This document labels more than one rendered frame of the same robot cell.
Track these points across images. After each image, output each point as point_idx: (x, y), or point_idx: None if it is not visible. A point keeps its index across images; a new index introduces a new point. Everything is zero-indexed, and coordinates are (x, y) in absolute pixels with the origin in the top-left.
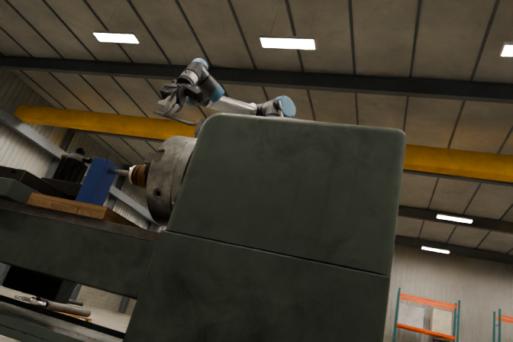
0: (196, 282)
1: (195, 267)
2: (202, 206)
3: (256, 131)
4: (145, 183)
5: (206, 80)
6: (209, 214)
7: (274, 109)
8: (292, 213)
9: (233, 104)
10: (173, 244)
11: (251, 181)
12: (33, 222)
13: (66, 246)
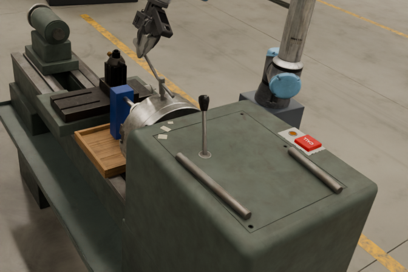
0: (140, 269)
1: (139, 259)
2: (135, 218)
3: (153, 175)
4: None
5: None
6: (139, 227)
7: None
8: (177, 266)
9: None
10: (128, 234)
11: (155, 220)
12: (82, 154)
13: (98, 183)
